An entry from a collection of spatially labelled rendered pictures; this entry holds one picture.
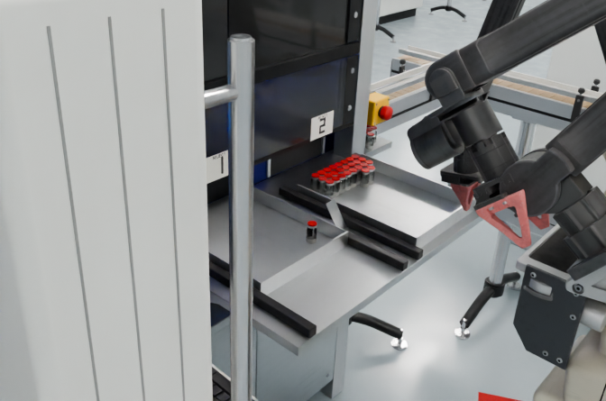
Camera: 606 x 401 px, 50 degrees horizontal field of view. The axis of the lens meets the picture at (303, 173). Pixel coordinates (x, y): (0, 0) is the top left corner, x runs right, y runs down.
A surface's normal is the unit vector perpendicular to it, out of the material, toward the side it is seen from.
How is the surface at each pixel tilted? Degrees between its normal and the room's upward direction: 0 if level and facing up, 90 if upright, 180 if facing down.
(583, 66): 90
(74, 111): 90
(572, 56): 90
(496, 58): 77
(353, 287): 0
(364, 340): 0
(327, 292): 0
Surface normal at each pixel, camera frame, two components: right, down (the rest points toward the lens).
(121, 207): 0.72, 0.33
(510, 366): 0.04, -0.90
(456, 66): -0.56, 0.19
